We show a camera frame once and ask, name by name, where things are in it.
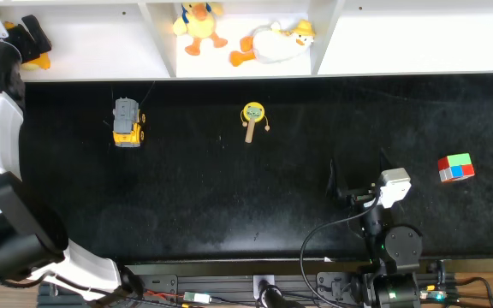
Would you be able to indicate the white plush duck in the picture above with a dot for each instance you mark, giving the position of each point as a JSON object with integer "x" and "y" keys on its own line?
{"x": 276, "y": 45}

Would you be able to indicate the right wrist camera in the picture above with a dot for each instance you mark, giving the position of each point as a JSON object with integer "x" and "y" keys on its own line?
{"x": 394, "y": 184}

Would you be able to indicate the yellow plush duck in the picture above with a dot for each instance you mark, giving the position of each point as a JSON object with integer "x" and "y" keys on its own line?
{"x": 201, "y": 25}

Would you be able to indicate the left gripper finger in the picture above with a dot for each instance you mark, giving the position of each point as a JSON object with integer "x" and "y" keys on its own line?
{"x": 24, "y": 45}
{"x": 39, "y": 34}

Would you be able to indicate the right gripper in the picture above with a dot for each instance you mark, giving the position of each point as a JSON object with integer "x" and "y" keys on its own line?
{"x": 358, "y": 197}

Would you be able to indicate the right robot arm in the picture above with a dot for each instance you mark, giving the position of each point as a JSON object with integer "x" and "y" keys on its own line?
{"x": 402, "y": 246}

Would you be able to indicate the mounting rail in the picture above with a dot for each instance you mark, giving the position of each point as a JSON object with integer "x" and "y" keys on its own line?
{"x": 229, "y": 284}

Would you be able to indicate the white shelf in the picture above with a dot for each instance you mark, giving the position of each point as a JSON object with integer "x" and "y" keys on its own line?
{"x": 400, "y": 43}

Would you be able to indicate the many-coloured puzzle cube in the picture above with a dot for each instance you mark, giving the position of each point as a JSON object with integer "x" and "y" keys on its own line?
{"x": 456, "y": 167}

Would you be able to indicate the yellow rattle drum toy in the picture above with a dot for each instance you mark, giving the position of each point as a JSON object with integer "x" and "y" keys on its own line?
{"x": 253, "y": 112}

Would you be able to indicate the yellow rubber duck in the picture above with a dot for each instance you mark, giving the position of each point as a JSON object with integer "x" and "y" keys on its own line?
{"x": 37, "y": 64}

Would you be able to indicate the grey and yellow toy truck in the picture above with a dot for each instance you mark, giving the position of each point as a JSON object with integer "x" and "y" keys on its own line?
{"x": 126, "y": 124}

